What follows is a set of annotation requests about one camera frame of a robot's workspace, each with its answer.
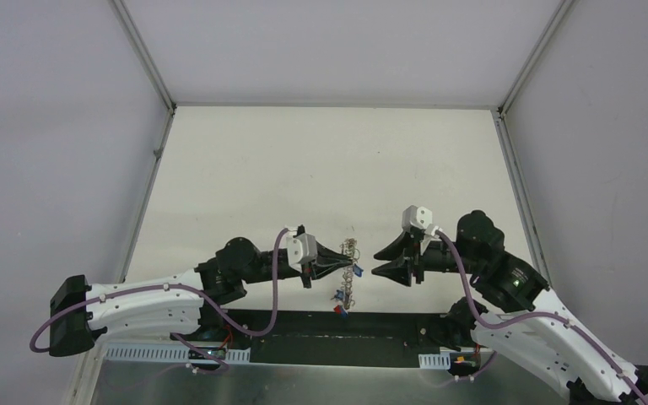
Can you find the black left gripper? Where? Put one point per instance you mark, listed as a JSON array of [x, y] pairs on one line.
[[306, 268]]

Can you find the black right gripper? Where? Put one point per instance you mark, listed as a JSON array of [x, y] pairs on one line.
[[402, 246]]

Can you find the blue tag key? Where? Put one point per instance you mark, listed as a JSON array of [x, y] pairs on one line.
[[357, 271]]

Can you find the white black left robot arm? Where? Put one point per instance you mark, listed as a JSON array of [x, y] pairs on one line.
[[81, 314]]

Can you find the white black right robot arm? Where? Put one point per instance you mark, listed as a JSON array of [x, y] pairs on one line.
[[508, 307]]

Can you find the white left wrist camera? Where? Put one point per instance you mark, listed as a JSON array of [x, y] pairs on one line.
[[301, 249]]

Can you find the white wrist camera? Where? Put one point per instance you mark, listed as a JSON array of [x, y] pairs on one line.
[[416, 218], [301, 249]]

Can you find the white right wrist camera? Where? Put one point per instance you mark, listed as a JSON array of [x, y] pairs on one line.
[[416, 218]]

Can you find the black mounting base plate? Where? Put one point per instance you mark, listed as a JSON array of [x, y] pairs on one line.
[[366, 339]]

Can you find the right white cable duct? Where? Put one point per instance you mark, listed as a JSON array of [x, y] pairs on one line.
[[438, 361]]

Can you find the white cable duct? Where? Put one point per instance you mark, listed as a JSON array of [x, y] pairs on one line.
[[173, 353], [438, 361]]

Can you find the left white cable duct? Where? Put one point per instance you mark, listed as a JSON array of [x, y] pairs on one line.
[[173, 353]]

